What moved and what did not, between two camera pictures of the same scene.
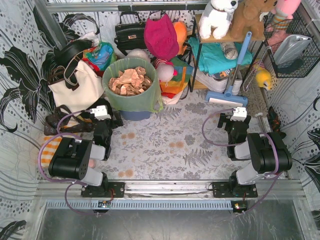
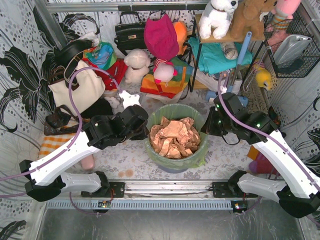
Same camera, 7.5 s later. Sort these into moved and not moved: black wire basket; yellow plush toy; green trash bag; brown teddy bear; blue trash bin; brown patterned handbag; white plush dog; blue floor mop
Moved: green trash bag; blue trash bin
Not moved: brown patterned handbag; black wire basket; blue floor mop; brown teddy bear; white plush dog; yellow plush toy
